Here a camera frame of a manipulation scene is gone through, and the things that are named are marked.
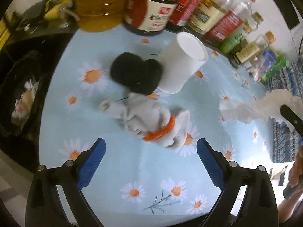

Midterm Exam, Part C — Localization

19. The green plastic packet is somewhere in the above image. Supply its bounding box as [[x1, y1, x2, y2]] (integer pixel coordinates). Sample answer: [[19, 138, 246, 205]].
[[260, 56, 289, 84]]

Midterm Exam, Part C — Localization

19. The yellow label small bottle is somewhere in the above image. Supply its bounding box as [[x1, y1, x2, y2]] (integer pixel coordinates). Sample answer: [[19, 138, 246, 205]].
[[229, 31, 276, 69]]

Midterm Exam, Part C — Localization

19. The large cooking oil jug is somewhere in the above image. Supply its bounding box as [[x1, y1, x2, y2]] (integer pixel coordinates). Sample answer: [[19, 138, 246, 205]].
[[74, 0, 126, 32]]

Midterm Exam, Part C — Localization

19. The blue woven mat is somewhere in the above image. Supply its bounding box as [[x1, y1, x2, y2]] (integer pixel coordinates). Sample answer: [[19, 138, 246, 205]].
[[266, 58, 302, 163]]

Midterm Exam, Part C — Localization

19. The black wall socket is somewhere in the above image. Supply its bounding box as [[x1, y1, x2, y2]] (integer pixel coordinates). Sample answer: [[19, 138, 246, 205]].
[[274, 0, 299, 30]]

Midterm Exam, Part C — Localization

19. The green label small bottle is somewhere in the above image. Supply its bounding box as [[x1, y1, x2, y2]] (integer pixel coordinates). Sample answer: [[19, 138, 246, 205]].
[[219, 12, 263, 54]]

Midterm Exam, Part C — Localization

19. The daisy print blue tablecloth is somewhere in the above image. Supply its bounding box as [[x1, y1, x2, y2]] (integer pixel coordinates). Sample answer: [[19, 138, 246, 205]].
[[39, 26, 273, 226]]

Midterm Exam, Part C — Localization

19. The dark soy sauce jug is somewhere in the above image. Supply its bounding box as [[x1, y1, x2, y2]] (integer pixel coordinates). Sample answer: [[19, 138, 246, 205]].
[[123, 0, 176, 35]]

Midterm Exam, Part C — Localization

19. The grey glove orange cuff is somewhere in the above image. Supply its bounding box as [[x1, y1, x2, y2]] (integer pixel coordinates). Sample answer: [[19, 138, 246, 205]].
[[99, 92, 191, 150]]

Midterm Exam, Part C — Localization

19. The white paper tissue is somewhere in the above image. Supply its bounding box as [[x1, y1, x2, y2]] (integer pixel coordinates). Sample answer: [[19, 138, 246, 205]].
[[219, 89, 302, 131]]

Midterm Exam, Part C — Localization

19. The red label vinegar bottle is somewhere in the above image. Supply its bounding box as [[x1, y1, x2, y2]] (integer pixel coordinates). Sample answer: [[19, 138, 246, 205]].
[[202, 0, 257, 48]]

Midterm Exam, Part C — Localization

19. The yellow sponge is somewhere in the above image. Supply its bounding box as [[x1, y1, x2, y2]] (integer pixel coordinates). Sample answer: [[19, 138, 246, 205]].
[[43, 3, 62, 21]]

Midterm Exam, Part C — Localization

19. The red label sauce bottle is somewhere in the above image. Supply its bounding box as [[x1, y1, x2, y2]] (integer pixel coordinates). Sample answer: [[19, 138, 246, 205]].
[[165, 0, 201, 32]]

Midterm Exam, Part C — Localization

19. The white paper cup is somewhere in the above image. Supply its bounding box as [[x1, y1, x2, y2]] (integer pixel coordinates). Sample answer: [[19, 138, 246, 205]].
[[156, 32, 209, 94]]

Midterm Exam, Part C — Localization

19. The black lined trash bin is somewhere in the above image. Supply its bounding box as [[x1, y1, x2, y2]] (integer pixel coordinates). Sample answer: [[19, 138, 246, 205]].
[[1, 38, 64, 172]]

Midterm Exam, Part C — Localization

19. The person's hand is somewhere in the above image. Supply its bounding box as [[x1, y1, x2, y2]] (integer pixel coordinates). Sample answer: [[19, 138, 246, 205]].
[[289, 149, 302, 187]]

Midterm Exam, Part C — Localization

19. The grey dish cloth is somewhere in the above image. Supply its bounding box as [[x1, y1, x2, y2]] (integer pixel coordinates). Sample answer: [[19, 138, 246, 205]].
[[17, 0, 54, 30]]

